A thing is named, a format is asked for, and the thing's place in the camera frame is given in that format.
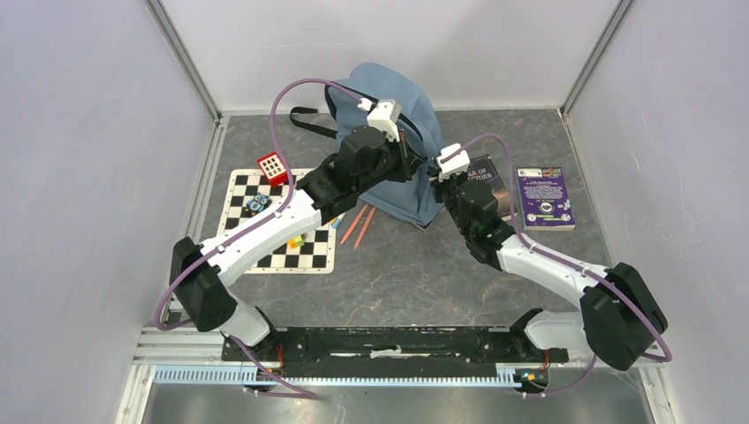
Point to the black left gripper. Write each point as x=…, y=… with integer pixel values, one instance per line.
x=410, y=161

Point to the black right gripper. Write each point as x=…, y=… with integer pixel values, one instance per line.
x=438, y=185

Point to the dark tale of cities book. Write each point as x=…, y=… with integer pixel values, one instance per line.
x=482, y=168

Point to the blue student backpack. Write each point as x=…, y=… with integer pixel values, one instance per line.
x=412, y=200

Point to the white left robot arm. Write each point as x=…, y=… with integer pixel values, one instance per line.
x=201, y=273

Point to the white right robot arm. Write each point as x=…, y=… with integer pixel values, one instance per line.
x=620, y=320

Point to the orange pencil left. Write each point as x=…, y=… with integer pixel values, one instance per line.
x=354, y=224

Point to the orange pencil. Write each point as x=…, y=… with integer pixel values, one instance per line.
x=354, y=224
x=365, y=216

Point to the dark book under backpack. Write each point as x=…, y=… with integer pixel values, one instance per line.
x=426, y=225

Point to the orange pencil right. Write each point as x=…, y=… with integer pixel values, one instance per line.
x=365, y=216

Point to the purple paperback book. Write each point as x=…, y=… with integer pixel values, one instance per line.
x=544, y=199

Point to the red white toy block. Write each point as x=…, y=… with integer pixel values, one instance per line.
x=273, y=169

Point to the blue owl toy figure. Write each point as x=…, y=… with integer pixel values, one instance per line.
x=256, y=205

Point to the black white chessboard mat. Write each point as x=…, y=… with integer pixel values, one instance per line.
x=249, y=193

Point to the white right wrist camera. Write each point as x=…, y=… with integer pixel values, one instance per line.
x=451, y=160

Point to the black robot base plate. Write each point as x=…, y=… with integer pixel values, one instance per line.
x=400, y=352

